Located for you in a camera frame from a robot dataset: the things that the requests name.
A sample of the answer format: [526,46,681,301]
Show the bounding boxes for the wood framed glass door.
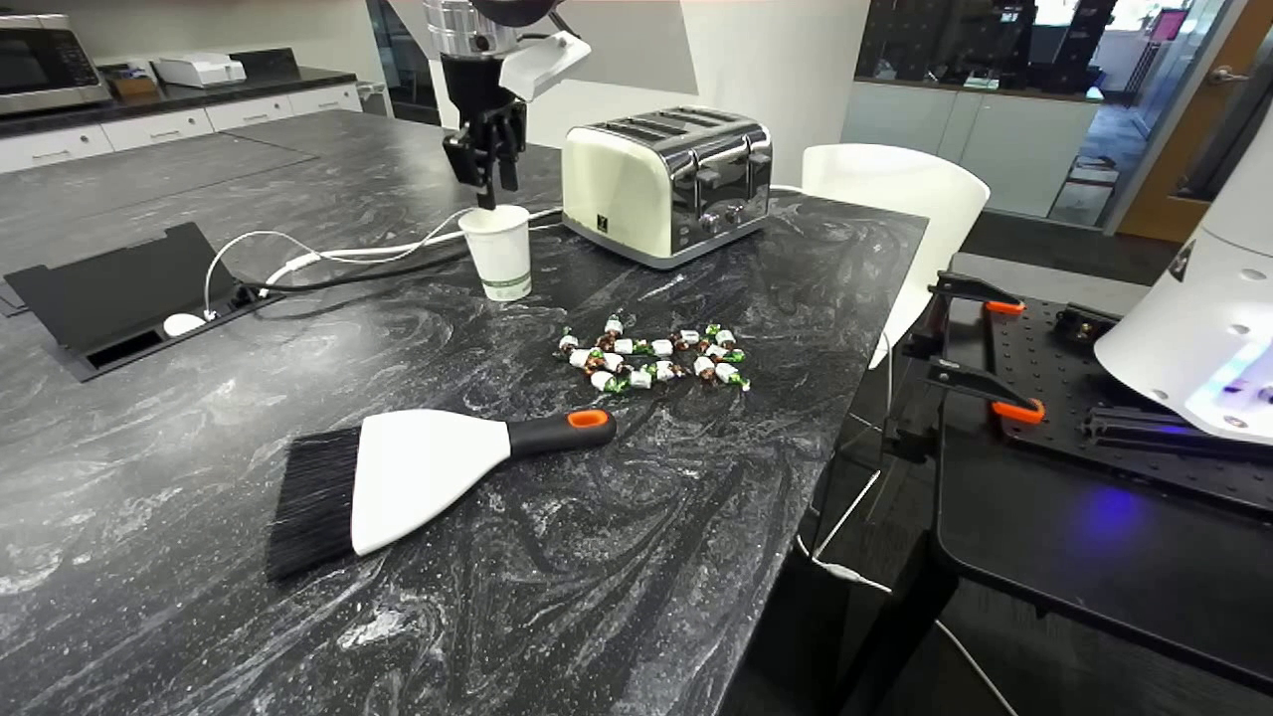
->
[1108,0,1273,249]

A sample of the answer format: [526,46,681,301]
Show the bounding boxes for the white plastic cup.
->
[457,200,537,307]

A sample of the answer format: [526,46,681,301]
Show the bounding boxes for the white kitchen counter cabinets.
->
[0,62,366,180]

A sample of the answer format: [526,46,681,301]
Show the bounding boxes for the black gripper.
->
[439,53,533,209]

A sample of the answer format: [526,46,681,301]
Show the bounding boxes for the white power cable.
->
[196,206,569,318]

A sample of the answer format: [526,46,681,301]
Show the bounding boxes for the silver microwave oven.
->
[0,10,117,119]

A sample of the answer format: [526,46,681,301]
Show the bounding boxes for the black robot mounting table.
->
[911,270,1273,692]

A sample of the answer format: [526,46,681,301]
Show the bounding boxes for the cream and chrome toaster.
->
[555,104,777,273]

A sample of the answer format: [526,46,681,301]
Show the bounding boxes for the white chair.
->
[795,140,994,372]

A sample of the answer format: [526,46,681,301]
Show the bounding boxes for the thin white floor cable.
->
[793,461,1028,716]

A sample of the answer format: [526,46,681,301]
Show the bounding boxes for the white countertop appliance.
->
[150,53,254,92]

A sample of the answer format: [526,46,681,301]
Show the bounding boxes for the black pop-up power outlet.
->
[0,217,258,387]

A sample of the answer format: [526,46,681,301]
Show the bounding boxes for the black clamp orange grip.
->
[928,355,1051,433]
[932,270,1033,326]

